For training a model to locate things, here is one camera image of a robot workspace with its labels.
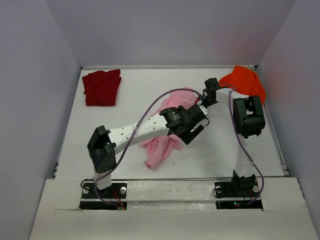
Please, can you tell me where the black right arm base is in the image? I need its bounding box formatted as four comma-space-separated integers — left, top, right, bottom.
212, 172, 263, 210

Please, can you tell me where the aluminium table front rail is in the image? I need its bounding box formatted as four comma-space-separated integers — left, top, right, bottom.
109, 176, 291, 182

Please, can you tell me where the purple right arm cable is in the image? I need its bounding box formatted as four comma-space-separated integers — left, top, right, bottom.
219, 84, 266, 207

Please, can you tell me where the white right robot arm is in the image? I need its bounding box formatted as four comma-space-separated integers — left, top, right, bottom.
202, 78, 266, 193

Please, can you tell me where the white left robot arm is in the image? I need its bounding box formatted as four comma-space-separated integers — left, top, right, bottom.
87, 104, 208, 194

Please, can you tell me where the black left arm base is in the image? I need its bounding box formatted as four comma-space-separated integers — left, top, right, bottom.
79, 179, 128, 211

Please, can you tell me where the dark red folded t shirt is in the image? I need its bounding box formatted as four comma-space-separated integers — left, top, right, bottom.
82, 69, 122, 107

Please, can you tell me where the pink t shirt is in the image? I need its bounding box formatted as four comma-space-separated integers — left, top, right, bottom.
138, 86, 204, 169

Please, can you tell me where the orange t shirt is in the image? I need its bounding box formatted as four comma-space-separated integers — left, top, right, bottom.
218, 65, 266, 105

